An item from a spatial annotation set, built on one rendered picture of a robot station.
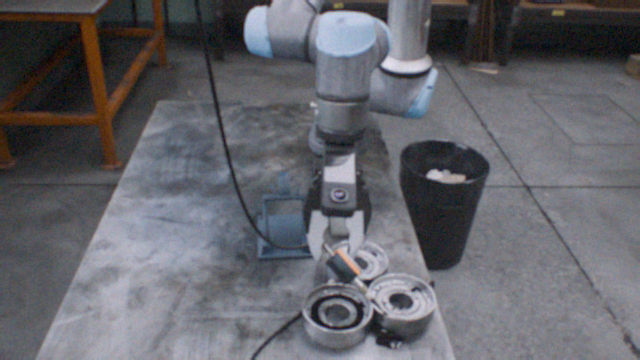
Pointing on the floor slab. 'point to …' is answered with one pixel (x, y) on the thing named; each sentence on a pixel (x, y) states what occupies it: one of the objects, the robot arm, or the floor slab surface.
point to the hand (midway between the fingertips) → (334, 256)
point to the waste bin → (442, 197)
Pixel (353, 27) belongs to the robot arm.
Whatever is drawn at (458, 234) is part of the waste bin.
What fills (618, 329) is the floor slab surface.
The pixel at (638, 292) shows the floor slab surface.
